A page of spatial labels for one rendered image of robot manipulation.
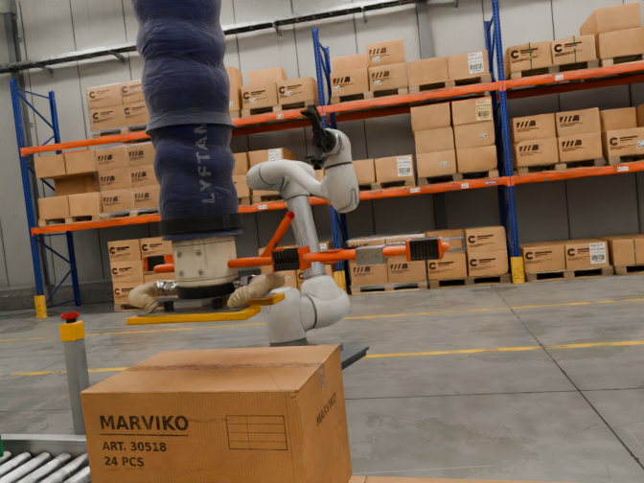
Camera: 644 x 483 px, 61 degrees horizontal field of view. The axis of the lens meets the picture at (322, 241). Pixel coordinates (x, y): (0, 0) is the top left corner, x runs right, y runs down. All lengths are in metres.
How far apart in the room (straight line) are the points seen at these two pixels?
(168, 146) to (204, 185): 0.14
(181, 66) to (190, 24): 0.11
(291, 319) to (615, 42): 7.72
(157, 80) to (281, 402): 0.85
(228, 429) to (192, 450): 0.12
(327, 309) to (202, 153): 1.09
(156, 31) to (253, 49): 9.24
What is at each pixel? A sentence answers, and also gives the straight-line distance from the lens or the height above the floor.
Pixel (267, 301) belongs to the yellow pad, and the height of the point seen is 1.11.
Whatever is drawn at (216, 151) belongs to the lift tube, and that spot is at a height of 1.53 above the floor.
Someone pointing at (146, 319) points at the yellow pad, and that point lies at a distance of 1.49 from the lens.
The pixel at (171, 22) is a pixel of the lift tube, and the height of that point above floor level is 1.85.
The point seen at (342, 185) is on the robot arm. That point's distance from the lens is 1.90.
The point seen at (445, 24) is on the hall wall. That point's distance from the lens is 10.35.
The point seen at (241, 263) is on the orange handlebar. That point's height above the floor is 1.23.
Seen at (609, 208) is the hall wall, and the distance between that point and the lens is 10.35.
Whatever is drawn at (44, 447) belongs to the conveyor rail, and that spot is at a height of 0.57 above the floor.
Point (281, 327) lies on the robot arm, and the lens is 2.23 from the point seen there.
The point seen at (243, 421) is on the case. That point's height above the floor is 0.87.
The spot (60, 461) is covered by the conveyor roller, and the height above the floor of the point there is 0.54.
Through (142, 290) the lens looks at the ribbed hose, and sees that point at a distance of 1.57.
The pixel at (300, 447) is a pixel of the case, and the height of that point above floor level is 0.81.
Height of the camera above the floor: 1.34
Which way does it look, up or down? 3 degrees down
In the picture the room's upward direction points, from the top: 6 degrees counter-clockwise
